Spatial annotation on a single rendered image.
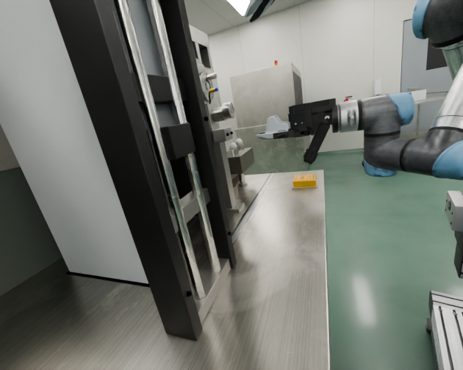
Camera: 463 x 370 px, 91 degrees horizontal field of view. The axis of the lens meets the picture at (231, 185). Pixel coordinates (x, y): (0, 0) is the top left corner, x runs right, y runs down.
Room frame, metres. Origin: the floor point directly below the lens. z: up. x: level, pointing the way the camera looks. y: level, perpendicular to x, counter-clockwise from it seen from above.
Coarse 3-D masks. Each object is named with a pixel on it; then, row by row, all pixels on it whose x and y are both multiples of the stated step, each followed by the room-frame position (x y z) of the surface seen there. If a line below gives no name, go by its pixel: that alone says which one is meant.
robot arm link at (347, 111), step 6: (342, 102) 0.58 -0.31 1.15; (348, 102) 0.57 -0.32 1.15; (354, 102) 0.56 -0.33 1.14; (342, 108) 0.56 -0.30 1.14; (348, 108) 0.55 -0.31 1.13; (354, 108) 0.55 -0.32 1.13; (342, 114) 0.55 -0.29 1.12; (348, 114) 0.55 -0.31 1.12; (354, 114) 0.55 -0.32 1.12; (342, 120) 0.55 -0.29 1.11; (348, 120) 0.55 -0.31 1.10; (354, 120) 0.55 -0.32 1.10; (342, 126) 0.56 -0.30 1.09; (348, 126) 0.55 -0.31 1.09; (354, 126) 0.55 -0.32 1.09; (342, 132) 0.58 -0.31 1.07
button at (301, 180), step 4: (296, 176) 0.75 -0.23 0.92; (300, 176) 0.74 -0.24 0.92; (304, 176) 0.73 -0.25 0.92; (308, 176) 0.73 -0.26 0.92; (312, 176) 0.72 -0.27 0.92; (296, 180) 0.71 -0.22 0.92; (300, 180) 0.70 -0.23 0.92; (304, 180) 0.70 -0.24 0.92; (308, 180) 0.69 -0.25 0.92; (312, 180) 0.68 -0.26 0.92; (296, 184) 0.70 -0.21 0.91; (300, 184) 0.70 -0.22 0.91; (304, 184) 0.69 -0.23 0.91; (308, 184) 0.69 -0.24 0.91; (312, 184) 0.68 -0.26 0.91
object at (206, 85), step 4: (200, 72) 0.66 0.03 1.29; (204, 72) 0.66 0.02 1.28; (200, 76) 0.64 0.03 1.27; (204, 76) 0.65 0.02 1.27; (200, 80) 0.63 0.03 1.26; (204, 80) 0.65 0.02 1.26; (204, 84) 0.65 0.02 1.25; (208, 84) 0.67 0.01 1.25; (212, 84) 0.69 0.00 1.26; (204, 88) 0.64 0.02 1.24; (208, 88) 0.66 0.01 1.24; (204, 92) 0.64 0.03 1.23; (208, 92) 0.66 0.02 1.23; (212, 92) 0.68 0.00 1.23; (204, 96) 0.64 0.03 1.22; (208, 96) 0.65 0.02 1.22; (212, 96) 0.68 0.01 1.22; (204, 100) 0.65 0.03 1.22; (208, 100) 0.65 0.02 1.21
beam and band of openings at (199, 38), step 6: (192, 30) 1.43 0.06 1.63; (198, 30) 1.51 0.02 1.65; (192, 36) 1.42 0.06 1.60; (198, 36) 1.50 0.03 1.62; (204, 36) 1.57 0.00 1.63; (198, 42) 1.48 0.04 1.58; (204, 42) 1.56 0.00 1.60; (198, 48) 1.47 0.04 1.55; (204, 48) 1.59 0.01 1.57; (198, 54) 1.46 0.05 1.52; (204, 54) 1.60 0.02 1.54; (210, 54) 1.61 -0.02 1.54; (204, 60) 1.60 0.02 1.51; (210, 60) 1.60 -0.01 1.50; (204, 66) 1.60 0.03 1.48; (210, 66) 1.59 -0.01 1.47
